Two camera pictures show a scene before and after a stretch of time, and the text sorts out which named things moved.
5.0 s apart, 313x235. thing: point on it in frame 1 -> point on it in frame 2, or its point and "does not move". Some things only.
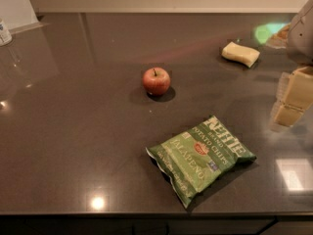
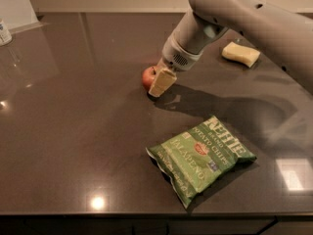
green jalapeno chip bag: (196, 160) does not move
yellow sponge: (242, 54) does not move
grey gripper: (301, 38) -> (176, 58)
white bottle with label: (5, 36) does not move
